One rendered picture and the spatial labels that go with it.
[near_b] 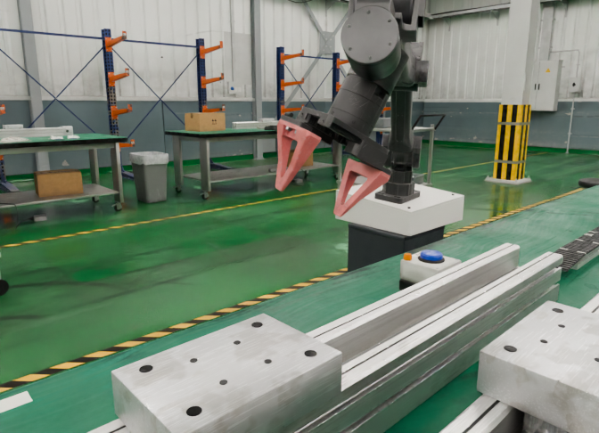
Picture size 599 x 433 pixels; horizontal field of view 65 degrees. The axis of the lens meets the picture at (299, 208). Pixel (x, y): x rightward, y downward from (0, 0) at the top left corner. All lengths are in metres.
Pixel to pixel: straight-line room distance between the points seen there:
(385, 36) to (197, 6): 8.80
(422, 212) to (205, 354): 0.94
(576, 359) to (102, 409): 0.49
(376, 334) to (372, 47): 0.34
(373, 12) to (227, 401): 0.37
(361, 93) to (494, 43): 12.80
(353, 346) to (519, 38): 6.99
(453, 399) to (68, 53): 7.89
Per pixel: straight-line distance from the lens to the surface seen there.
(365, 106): 0.55
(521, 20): 7.46
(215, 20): 9.40
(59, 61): 8.15
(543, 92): 12.45
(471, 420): 0.44
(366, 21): 0.50
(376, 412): 0.53
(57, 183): 5.27
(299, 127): 0.52
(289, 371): 0.41
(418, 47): 1.02
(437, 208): 1.35
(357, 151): 0.55
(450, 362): 0.63
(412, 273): 0.88
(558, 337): 0.52
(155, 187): 5.64
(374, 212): 1.32
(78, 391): 0.66
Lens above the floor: 1.12
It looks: 13 degrees down
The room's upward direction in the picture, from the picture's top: straight up
